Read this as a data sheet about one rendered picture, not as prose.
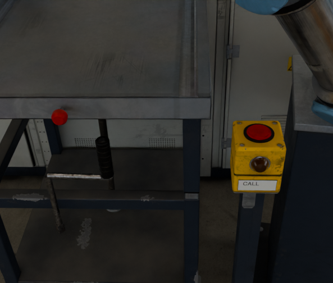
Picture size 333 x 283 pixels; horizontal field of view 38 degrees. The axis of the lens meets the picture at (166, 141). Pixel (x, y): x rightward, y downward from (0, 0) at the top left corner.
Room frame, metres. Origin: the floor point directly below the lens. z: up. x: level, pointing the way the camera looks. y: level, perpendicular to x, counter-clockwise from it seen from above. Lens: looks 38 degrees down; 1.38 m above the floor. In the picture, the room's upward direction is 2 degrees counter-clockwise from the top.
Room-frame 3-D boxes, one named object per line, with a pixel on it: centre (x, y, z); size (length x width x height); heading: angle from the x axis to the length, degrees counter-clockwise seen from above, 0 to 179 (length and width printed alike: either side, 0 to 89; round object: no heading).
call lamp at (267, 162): (0.57, -0.15, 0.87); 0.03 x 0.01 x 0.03; 86
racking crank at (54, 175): (0.81, 0.20, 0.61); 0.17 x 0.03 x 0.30; 84
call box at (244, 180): (0.62, -0.15, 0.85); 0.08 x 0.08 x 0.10; 86
